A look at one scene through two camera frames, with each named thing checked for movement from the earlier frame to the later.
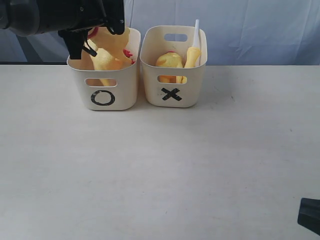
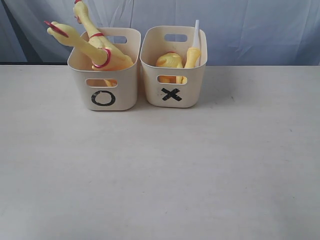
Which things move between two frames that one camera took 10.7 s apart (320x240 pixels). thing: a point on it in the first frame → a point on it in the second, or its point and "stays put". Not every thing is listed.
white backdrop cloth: x=239 y=32 stays put
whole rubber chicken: x=104 y=60 → x=97 y=39
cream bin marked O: x=114 y=89 stays put
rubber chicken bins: x=114 y=44 → x=101 y=58
